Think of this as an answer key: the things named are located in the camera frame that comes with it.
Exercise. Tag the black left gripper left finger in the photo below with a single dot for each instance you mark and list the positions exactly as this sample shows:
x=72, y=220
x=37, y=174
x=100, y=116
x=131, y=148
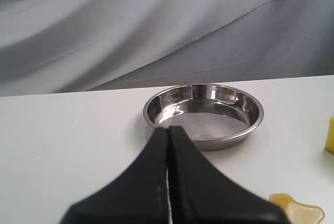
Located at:
x=138, y=195

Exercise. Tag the yellow sponge block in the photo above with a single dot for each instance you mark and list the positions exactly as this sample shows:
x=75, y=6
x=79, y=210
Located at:
x=329, y=145

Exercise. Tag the amber liquid spill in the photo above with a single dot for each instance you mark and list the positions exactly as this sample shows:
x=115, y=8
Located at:
x=298, y=213

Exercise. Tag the grey backdrop cloth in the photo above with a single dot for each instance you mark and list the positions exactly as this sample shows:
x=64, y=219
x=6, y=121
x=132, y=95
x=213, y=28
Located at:
x=50, y=46

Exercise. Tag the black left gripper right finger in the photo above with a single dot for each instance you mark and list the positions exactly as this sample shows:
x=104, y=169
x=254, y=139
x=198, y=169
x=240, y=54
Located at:
x=200, y=193

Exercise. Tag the round stainless steel dish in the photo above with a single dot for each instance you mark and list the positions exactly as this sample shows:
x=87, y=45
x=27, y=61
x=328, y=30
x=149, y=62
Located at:
x=214, y=116

